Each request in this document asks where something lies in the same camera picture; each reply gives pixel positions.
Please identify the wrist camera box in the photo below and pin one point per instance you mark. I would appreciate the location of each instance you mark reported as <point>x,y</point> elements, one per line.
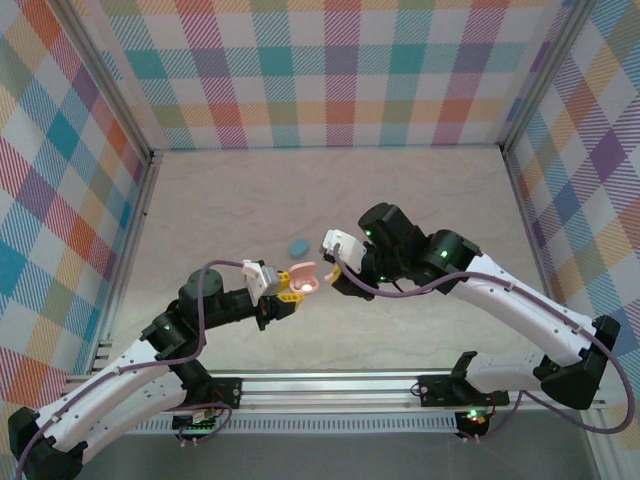
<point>330,240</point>
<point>260,277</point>

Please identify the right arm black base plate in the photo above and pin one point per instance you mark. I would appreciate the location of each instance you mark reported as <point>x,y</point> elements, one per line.
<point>435,390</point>

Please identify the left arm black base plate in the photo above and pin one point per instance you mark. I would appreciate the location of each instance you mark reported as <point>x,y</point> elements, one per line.
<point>236,386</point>

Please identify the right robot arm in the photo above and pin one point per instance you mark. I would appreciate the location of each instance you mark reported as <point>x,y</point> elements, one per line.
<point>505,375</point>

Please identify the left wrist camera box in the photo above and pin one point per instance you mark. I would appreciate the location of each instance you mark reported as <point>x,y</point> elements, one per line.
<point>260,277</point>

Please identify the blue earbud charging case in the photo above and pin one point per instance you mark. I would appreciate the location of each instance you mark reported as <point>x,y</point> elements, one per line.
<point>299,247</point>

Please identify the aluminium frame post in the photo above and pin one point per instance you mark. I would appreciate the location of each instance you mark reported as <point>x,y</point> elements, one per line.
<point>114,75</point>
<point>546,75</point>

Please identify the pink earbud charging case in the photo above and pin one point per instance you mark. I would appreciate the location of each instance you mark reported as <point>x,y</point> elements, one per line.
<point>302,270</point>

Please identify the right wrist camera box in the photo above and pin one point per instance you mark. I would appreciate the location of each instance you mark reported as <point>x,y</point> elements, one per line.
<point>330,240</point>

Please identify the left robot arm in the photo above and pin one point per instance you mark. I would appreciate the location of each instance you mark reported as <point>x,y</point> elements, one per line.
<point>125,395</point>

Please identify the aluminium mounting rail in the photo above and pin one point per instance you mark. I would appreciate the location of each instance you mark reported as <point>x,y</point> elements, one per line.
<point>325,387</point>

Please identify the aluminium table edge rail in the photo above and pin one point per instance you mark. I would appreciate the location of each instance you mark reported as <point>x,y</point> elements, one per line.
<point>529,225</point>
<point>135,225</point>

